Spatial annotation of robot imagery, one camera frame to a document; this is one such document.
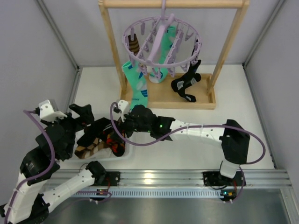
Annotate orange argyle dark sock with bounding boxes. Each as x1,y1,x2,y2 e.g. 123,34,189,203
106,132,126,157

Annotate green sock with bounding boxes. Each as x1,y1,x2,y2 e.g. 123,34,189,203
149,26,176,84
122,61,148,110

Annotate green sock back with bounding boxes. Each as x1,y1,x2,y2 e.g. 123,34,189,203
149,26,176,84

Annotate black sock with grey patch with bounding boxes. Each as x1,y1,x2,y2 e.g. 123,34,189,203
171,60,201,103

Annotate brown striped sock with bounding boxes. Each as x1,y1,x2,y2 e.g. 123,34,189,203
128,34,140,56

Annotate purple round clip hanger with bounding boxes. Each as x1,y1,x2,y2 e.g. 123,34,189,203
122,0,202,79

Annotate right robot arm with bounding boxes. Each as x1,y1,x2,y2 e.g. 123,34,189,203
113,105,250,180

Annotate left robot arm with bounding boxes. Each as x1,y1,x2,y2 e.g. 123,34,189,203
0,100,107,224

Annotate wooden hanger rack stand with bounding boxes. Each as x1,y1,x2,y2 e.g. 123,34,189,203
99,0,249,110

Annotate brown tan checkered sock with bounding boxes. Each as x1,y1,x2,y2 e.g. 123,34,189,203
74,138,111,160

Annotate white plastic basket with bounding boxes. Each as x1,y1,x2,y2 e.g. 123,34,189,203
72,117,133,162

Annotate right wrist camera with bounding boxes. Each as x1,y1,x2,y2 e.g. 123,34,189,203
114,100,130,118

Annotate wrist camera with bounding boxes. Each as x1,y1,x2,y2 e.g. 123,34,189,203
114,100,130,118
38,99,67,122

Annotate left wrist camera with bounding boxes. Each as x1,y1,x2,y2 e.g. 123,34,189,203
38,99,67,122

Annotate aluminium mounting rail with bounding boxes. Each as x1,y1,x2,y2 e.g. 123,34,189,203
37,169,292,199

